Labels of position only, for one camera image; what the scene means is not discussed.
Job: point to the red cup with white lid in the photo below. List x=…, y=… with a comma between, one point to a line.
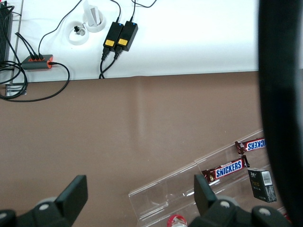
x=177, y=222

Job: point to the white upright plastic piece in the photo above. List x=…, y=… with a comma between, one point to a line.
x=92, y=14

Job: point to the grey metal bracket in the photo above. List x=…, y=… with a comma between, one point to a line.
x=15, y=89

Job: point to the black finned device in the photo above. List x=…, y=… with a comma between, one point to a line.
x=4, y=33

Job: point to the black power adapter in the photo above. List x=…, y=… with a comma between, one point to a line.
x=127, y=35
x=113, y=35

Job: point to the grey orange USB hub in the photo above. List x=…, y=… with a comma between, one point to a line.
x=35, y=62

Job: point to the aluminium rail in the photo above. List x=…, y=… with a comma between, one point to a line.
x=17, y=35

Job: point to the small black box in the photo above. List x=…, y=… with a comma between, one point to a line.
x=261, y=186

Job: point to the white round stand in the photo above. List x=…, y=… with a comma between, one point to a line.
x=94, y=29

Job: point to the clear acrylic stepped display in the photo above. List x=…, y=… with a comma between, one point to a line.
x=180, y=189

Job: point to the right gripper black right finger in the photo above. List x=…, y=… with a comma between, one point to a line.
x=208, y=208

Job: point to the small black silver clip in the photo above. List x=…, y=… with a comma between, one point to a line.
x=79, y=30

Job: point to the Snickers chocolate bar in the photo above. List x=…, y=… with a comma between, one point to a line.
x=227, y=169
x=253, y=145

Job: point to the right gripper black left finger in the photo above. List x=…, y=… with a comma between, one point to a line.
x=68, y=198

